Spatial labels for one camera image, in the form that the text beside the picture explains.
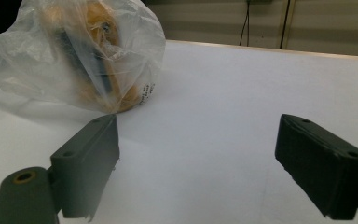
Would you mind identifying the white table mat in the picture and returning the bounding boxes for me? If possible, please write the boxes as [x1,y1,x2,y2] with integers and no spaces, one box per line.
[0,40,358,224]

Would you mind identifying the clear plastic bag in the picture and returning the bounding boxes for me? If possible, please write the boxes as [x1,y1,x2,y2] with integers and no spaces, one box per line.
[0,0,167,115]

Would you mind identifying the black wall cable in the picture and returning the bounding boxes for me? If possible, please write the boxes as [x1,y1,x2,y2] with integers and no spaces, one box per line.
[238,2,250,47]

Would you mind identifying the orange juice bottle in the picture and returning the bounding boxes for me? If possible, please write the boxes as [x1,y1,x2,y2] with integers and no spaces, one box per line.
[55,27,144,114]
[41,1,122,50]

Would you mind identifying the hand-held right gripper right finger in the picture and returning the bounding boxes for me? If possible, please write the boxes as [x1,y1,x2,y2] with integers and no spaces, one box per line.
[274,113,358,221]

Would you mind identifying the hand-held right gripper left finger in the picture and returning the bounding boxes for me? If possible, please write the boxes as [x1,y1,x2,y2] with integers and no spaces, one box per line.
[49,113,121,222]

